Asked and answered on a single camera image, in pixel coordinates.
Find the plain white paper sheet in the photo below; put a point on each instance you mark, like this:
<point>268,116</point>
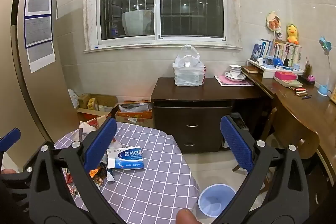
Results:
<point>41,57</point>

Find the dark wood cabinet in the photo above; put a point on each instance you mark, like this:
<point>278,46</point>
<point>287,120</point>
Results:
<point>199,113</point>

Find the blue and white carton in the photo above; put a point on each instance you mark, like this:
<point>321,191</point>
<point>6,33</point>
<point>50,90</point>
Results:
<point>128,159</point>

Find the wooden chair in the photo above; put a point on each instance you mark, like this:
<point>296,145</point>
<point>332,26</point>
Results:
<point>291,132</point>

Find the blue plastic bin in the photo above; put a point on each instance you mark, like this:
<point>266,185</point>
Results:
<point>216,200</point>

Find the white desk shelf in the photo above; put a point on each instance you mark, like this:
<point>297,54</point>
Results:
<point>267,74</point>

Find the yellow duck toy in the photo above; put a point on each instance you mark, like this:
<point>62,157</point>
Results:
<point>292,35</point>

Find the black desk organizer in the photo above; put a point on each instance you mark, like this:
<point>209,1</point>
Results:
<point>305,80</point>

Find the crumpled white plastic bag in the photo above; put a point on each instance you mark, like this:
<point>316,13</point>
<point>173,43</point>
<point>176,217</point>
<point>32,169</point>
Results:
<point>86,130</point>

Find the white paper bag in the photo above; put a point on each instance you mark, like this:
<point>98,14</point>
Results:
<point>73,98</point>

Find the stack of white plates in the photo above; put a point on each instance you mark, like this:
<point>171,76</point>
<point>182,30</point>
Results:
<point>233,78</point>

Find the orange snack wrapper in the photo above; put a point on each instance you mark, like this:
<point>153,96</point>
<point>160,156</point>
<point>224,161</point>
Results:
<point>97,174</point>

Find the blue butterfly desk lamp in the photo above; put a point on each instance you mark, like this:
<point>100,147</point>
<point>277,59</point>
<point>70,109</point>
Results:
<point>325,87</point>

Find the row of books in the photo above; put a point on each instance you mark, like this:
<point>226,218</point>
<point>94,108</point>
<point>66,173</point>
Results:
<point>284,52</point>

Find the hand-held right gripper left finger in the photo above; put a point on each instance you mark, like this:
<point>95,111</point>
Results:
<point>101,145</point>

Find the brown wooden desk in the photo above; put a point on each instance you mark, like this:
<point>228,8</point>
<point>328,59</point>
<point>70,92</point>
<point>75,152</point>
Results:
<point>302,111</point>

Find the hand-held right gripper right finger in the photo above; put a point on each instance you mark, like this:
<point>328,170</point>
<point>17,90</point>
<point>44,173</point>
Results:
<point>236,145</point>

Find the pink box on desk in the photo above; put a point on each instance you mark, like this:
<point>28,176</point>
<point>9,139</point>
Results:
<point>285,75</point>

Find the person's right hand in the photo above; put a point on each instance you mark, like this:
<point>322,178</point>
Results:
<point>186,216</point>

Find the red printed wrapper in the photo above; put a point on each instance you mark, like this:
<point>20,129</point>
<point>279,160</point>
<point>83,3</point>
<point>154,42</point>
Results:
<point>72,190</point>

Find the beige refrigerator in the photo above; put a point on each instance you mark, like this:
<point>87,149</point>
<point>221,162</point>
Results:
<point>39,98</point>

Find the dark cabinet drawer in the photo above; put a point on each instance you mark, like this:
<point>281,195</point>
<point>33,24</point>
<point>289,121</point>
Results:
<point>199,142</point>
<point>193,119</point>

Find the pink paper folder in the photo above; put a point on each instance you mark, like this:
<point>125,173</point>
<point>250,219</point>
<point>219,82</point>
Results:
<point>236,82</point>

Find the pile of pens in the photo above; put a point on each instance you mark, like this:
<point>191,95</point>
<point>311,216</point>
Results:
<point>299,91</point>

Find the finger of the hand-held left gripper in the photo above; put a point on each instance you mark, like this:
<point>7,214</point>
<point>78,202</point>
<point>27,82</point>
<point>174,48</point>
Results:
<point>10,137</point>
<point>18,176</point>

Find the blue bordered paper sheet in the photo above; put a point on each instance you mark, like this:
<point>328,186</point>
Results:
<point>38,31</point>
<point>38,2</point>

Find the orange cardboard box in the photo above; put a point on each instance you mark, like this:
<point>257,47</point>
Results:
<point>136,116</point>

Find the stack of white bowls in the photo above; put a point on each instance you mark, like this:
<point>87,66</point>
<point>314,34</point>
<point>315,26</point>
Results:
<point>235,70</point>

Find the white plastic shopping bag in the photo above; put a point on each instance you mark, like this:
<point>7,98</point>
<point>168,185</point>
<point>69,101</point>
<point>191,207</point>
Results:
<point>188,71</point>

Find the open brown cardboard box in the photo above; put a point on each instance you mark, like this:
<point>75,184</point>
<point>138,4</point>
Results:
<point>105,101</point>

